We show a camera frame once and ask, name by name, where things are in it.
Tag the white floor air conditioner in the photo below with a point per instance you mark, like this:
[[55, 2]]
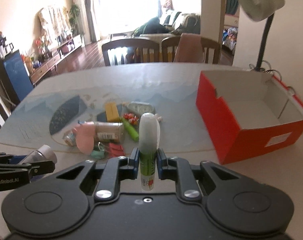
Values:
[[82, 20]]

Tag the toothpick jar green lid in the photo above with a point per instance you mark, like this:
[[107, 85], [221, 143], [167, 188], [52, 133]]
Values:
[[109, 131]]

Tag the dark wooden chair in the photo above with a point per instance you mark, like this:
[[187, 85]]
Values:
[[130, 51], [210, 47]]

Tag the right dark wooden chair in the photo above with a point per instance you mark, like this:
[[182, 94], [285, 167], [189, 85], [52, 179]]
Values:
[[210, 47]]

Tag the red binder clips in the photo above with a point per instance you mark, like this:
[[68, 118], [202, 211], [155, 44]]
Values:
[[115, 150]]

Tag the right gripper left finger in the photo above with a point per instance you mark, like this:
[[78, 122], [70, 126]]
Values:
[[111, 174]]

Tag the green marker pen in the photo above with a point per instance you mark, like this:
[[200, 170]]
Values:
[[130, 129]]

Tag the left dark wooden chair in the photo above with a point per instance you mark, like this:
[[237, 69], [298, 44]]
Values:
[[130, 51]]

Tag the pink cloth on chair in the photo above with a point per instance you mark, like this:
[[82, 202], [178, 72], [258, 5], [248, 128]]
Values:
[[189, 49]]

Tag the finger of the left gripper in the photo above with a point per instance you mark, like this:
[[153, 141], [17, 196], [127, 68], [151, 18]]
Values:
[[40, 168]]

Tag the white cylinder tube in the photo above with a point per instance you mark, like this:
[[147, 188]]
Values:
[[44, 153]]

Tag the red ox keychain figure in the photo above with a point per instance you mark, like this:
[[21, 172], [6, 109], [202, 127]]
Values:
[[131, 118]]

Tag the wooden tv console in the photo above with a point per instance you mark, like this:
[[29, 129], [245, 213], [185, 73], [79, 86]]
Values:
[[58, 54]]

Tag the sofa with clothes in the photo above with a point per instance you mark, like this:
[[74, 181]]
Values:
[[173, 22]]

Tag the pink round object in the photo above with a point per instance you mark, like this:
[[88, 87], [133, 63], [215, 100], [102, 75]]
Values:
[[84, 137]]

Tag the green white glue stick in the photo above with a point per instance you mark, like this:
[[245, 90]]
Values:
[[148, 144]]

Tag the red cardboard box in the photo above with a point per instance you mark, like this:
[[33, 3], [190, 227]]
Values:
[[248, 114]]

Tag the grey desk lamp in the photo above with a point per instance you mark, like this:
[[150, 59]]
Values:
[[257, 11]]

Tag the grey correction tape dispenser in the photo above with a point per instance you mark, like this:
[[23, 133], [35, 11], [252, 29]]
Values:
[[139, 108]]

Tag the patterned table mat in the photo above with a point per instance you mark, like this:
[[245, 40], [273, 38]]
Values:
[[85, 118]]

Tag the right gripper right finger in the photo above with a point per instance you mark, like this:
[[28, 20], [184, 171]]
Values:
[[180, 171]]

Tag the teal pencil sharpener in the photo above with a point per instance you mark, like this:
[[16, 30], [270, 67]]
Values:
[[99, 152]]

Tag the yellow small box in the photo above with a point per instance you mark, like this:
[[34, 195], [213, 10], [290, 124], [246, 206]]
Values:
[[112, 114]]

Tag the blue cabinet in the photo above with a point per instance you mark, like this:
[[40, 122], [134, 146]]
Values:
[[14, 77]]

